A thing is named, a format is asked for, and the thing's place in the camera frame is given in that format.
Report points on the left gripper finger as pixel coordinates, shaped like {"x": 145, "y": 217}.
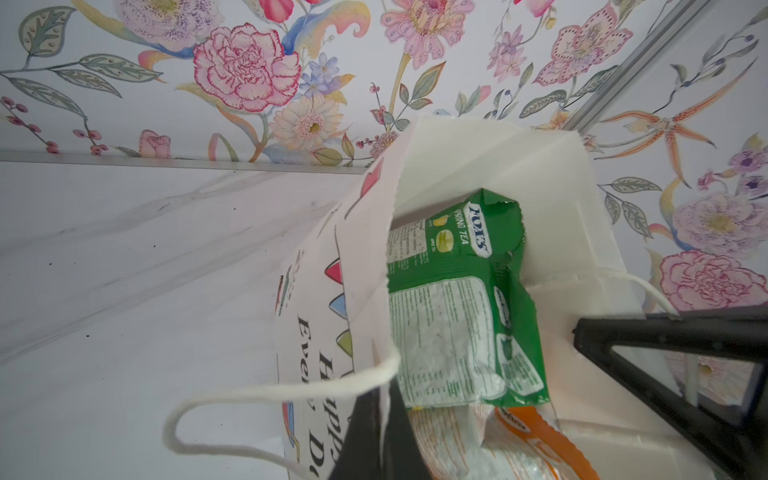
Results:
{"x": 380, "y": 442}

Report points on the white paper bag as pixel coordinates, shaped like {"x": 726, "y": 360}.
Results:
{"x": 332, "y": 314}

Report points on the green Fox's candy bag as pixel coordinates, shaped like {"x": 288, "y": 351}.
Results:
{"x": 465, "y": 325}

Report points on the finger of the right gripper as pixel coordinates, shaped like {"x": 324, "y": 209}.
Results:
{"x": 734, "y": 438}

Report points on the orange Fox's candy bag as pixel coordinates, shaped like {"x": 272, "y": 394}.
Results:
{"x": 484, "y": 442}

